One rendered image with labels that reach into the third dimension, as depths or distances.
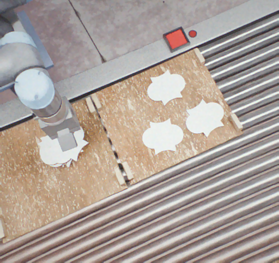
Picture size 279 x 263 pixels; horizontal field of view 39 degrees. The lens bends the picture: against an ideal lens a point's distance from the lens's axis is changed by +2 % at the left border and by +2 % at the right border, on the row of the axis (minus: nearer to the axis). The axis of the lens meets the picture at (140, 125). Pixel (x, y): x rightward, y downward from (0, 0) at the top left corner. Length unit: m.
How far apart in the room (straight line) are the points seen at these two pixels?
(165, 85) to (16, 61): 0.59
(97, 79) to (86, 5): 1.36
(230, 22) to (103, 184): 0.75
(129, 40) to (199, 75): 1.22
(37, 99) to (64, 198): 0.52
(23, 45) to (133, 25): 1.72
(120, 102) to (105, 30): 1.30
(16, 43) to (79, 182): 0.54
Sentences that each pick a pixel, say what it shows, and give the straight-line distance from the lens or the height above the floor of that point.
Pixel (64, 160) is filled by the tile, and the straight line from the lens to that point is 1.26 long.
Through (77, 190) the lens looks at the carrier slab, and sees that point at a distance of 1.30.
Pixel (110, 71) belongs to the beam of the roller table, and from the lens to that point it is 1.43.
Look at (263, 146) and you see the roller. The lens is 1.35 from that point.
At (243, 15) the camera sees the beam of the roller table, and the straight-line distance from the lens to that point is 1.55.
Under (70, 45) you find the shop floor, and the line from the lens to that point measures 2.60.
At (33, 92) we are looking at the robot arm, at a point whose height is 1.44.
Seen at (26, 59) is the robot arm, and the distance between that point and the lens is 0.93.
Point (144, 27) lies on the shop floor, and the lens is 2.60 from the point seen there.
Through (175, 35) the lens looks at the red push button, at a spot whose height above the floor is 0.93.
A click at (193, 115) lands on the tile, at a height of 0.95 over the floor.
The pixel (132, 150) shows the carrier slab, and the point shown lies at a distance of 1.30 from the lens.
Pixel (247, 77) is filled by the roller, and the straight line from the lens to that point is 1.43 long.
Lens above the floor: 2.19
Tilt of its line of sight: 71 degrees down
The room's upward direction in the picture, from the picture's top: 12 degrees counter-clockwise
